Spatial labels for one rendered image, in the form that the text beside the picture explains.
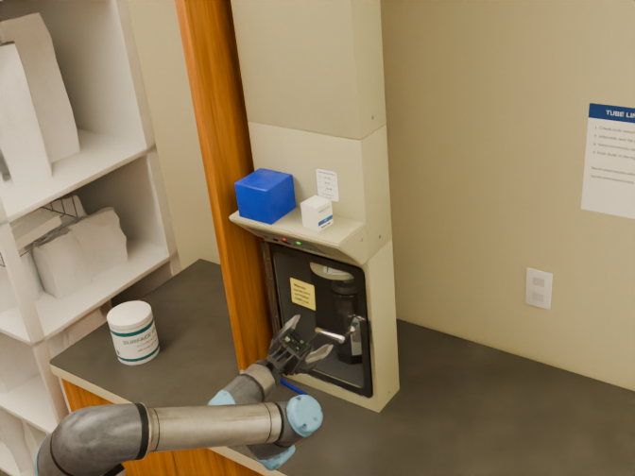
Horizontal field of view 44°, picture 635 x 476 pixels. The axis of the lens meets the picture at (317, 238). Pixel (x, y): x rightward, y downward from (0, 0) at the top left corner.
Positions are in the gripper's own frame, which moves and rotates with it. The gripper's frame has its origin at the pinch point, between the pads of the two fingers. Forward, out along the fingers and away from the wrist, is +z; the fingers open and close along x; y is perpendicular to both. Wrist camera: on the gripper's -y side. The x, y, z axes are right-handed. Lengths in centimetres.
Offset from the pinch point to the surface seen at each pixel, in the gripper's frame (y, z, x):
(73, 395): -87, -12, 51
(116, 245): -86, 40, 88
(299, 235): 18.4, 3.2, 15.8
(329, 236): 22.4, 5.4, 10.1
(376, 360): -9.3, 15.2, -14.5
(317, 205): 25.3, 7.5, 16.7
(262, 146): 21.3, 14.7, 38.3
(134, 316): -51, 2, 48
